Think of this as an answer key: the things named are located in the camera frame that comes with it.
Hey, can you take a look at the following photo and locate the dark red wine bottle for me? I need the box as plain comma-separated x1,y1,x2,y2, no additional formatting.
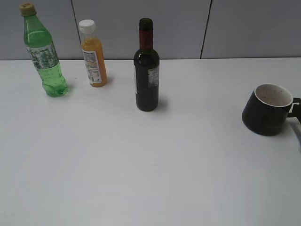
134,18,159,112

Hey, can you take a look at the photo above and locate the black mug white interior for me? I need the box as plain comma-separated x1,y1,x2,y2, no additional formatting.
242,84,301,136

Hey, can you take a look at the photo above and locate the orange juice bottle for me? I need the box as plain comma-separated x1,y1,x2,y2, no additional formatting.
79,19,107,87

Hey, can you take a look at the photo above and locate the green plastic soda bottle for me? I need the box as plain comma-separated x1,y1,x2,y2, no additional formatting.
19,3,68,97

